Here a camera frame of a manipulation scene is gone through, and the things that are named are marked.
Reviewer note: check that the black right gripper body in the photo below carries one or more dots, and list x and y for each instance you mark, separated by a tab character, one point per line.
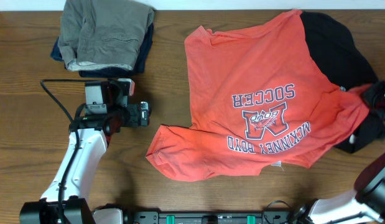
377	98

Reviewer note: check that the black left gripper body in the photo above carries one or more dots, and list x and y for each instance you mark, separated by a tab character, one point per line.
129	117

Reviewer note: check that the folded navy garment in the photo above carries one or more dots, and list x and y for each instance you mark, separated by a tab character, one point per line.
142	56

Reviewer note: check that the orange soccer t-shirt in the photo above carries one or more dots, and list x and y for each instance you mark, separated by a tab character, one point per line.
256	98

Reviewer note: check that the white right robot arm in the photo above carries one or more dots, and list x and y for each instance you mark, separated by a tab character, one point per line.
366	202

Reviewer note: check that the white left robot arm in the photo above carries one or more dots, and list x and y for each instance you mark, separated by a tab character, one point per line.
65	201

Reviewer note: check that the folded grey trousers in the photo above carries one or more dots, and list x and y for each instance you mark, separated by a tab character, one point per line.
76	10

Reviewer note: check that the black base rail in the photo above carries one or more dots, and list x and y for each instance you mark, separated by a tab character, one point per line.
152	217

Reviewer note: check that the black garment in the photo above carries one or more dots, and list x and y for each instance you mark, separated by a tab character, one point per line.
332	48

